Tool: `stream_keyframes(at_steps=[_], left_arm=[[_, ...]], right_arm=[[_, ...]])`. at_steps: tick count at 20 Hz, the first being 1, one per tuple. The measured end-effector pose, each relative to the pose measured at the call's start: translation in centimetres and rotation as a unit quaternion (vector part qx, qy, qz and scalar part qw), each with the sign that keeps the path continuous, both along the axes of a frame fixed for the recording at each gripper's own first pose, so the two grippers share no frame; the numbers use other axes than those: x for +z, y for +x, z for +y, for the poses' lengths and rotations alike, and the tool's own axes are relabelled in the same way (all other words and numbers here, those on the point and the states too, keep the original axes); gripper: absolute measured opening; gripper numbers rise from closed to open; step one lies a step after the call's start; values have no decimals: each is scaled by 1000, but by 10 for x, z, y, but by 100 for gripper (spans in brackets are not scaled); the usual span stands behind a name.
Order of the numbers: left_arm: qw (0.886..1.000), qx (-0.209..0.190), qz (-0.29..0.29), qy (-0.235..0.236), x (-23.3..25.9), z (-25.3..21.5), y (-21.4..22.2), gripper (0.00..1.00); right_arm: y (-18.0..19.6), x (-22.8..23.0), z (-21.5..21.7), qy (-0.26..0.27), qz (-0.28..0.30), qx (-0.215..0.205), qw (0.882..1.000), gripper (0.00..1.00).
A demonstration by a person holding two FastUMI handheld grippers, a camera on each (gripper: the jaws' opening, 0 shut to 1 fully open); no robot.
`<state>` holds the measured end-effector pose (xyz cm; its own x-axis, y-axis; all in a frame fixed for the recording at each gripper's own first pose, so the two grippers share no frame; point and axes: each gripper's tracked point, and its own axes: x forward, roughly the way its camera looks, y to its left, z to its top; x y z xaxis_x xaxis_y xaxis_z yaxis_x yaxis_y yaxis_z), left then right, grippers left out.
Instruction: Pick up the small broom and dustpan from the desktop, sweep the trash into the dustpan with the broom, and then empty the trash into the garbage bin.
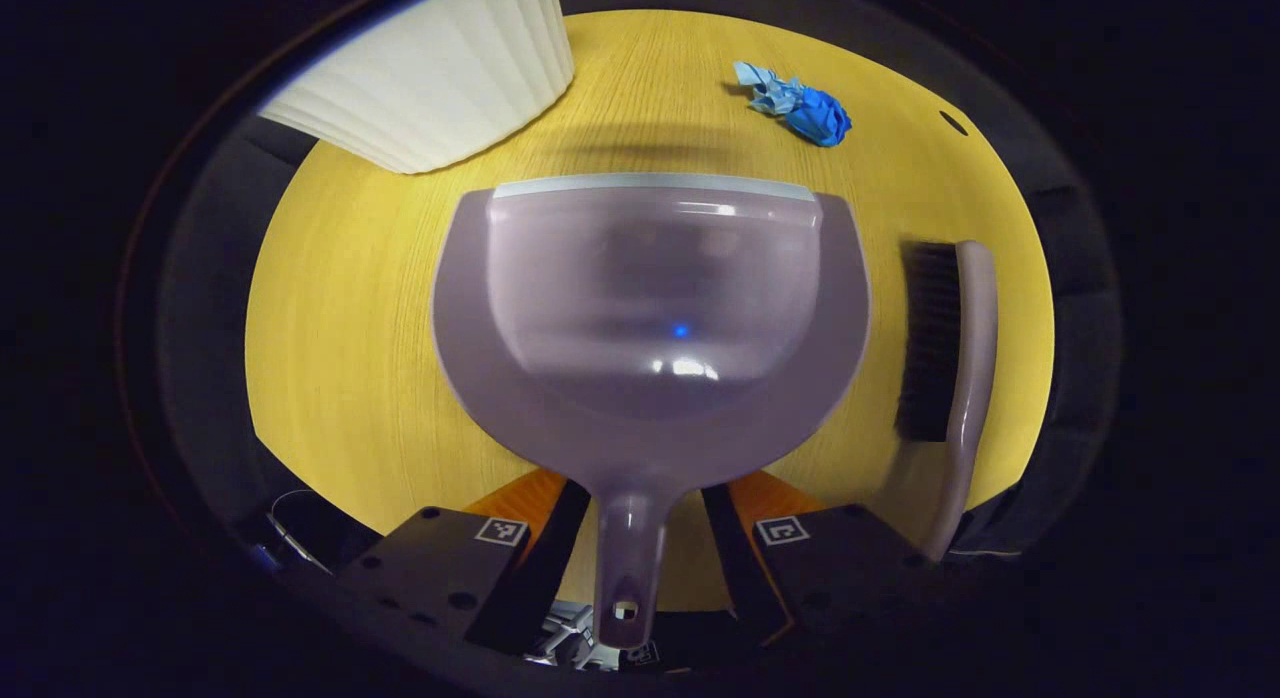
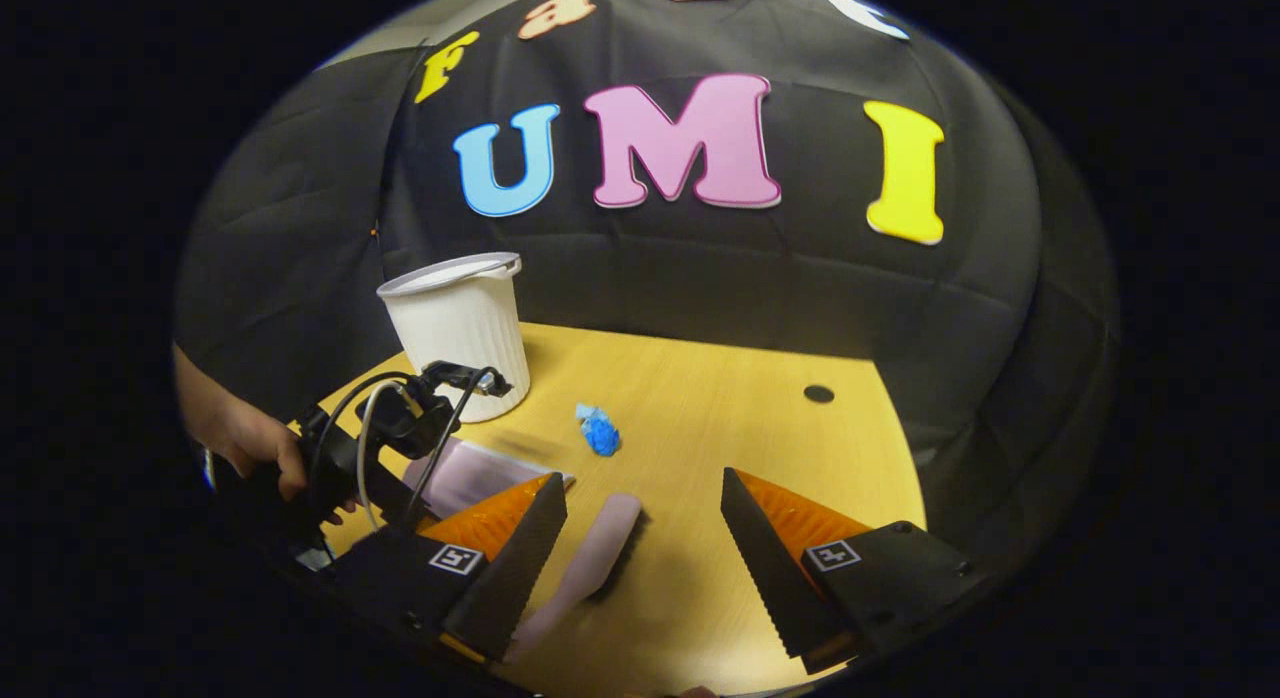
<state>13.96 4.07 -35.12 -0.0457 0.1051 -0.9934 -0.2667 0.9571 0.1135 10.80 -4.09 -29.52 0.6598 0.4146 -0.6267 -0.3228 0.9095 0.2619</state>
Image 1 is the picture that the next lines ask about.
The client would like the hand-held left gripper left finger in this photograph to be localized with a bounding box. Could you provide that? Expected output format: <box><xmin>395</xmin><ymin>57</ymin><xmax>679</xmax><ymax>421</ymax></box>
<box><xmin>335</xmin><ymin>468</ymin><xmax>591</xmax><ymax>659</ymax></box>

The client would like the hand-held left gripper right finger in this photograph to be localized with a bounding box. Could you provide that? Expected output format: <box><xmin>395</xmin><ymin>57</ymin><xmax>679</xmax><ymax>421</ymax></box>
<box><xmin>700</xmin><ymin>470</ymin><xmax>961</xmax><ymax>647</ymax></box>

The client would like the small pink dustpan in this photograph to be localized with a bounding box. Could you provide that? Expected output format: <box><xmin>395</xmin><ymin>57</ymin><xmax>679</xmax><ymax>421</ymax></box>
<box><xmin>432</xmin><ymin>173</ymin><xmax>871</xmax><ymax>649</ymax></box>

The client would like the small pink broom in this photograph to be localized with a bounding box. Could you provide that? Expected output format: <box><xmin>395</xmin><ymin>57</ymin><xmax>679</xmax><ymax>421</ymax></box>
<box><xmin>880</xmin><ymin>240</ymin><xmax>999</xmax><ymax>564</ymax></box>

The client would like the blue paper trash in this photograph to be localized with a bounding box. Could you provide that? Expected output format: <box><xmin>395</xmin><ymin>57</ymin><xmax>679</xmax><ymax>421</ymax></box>
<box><xmin>733</xmin><ymin>61</ymin><xmax>853</xmax><ymax>147</ymax></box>

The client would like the white ribbed garbage bin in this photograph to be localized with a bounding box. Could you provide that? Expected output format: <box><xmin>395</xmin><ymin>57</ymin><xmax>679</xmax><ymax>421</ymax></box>
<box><xmin>258</xmin><ymin>0</ymin><xmax>576</xmax><ymax>175</ymax></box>

